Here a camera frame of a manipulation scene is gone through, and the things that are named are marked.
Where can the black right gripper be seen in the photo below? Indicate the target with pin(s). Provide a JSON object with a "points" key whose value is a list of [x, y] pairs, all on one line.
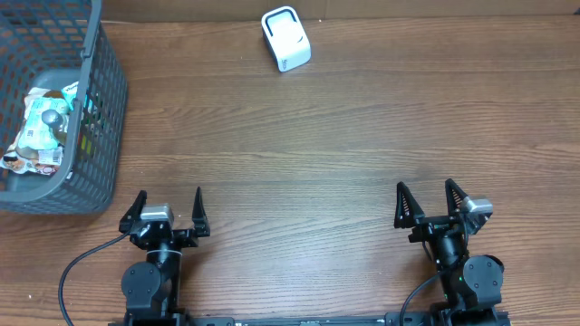
{"points": [[410, 215]]}

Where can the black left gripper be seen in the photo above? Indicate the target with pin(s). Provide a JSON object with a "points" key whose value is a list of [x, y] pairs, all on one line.
{"points": [[187, 235]]}

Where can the brown printed snack pouch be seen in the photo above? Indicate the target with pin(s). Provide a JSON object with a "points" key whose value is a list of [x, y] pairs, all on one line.
{"points": [[42, 162]]}

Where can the yellow liquid bottle grey cap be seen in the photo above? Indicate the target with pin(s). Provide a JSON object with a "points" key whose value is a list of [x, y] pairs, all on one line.
{"points": [[57, 124]]}

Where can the mint green snack packet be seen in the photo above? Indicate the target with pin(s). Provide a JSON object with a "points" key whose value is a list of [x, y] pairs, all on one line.
{"points": [[36, 134]]}

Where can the green white Knorr container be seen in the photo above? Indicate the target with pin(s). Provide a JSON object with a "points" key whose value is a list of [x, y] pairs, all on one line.
{"points": [[69, 93]]}

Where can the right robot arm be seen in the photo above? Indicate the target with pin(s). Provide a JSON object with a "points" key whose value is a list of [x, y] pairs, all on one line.
{"points": [[471, 285]]}

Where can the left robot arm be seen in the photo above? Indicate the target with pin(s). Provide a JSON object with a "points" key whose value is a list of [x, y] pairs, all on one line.
{"points": [[151, 287]]}

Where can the white barcode scanner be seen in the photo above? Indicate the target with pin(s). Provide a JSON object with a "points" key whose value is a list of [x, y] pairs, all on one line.
{"points": [[285, 38]]}

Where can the dark grey mesh basket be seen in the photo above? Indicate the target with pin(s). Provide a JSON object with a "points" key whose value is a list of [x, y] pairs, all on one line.
{"points": [[52, 44]]}

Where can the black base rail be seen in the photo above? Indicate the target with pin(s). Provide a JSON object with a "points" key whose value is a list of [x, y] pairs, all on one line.
{"points": [[388, 319]]}

